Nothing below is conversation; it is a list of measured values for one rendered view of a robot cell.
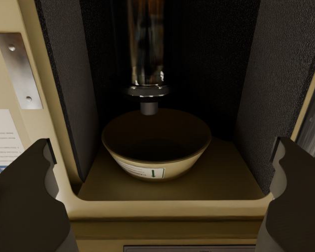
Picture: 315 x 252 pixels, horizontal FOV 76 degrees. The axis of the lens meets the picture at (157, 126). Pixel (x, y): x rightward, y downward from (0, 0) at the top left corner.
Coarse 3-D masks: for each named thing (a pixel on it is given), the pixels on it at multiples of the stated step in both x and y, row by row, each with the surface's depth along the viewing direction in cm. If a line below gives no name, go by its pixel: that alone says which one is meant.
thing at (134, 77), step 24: (120, 0) 21; (144, 0) 21; (168, 0) 21; (120, 24) 23; (144, 24) 22; (168, 24) 23; (120, 48) 24; (144, 48) 23; (168, 48) 24; (120, 72) 26; (144, 72) 24; (168, 72) 25; (144, 96) 25
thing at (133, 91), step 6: (114, 84) 26; (180, 84) 26; (120, 90) 26; (126, 90) 25; (132, 90) 25; (138, 90) 25; (144, 90) 25; (150, 90) 25; (156, 90) 25; (162, 90) 25; (168, 90) 25; (174, 90) 26
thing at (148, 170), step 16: (128, 112) 39; (160, 112) 41; (176, 112) 40; (112, 128) 35; (128, 128) 39; (144, 128) 40; (160, 128) 41; (176, 128) 40; (192, 128) 37; (208, 128) 33; (112, 144) 33; (128, 144) 38; (192, 144) 36; (128, 160) 26; (144, 160) 26; (176, 160) 26; (192, 160) 28; (144, 176) 29; (160, 176) 28; (176, 176) 30
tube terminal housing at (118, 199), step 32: (0, 0) 16; (32, 0) 18; (0, 32) 17; (32, 32) 20; (32, 64) 18; (32, 128) 22; (64, 128) 25; (64, 160) 27; (96, 160) 34; (160, 160) 44; (224, 160) 34; (64, 192) 26; (96, 192) 28; (128, 192) 28; (160, 192) 28; (192, 192) 28; (224, 192) 28; (256, 192) 28
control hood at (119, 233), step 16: (80, 224) 28; (96, 224) 28; (112, 224) 28; (128, 224) 28; (144, 224) 28; (160, 224) 28; (176, 224) 28; (192, 224) 28; (208, 224) 28; (224, 224) 28; (240, 224) 28; (256, 224) 28; (80, 240) 27; (96, 240) 27; (112, 240) 27; (128, 240) 27; (144, 240) 27; (160, 240) 27; (176, 240) 27; (192, 240) 27; (208, 240) 27; (224, 240) 27; (240, 240) 27; (256, 240) 27
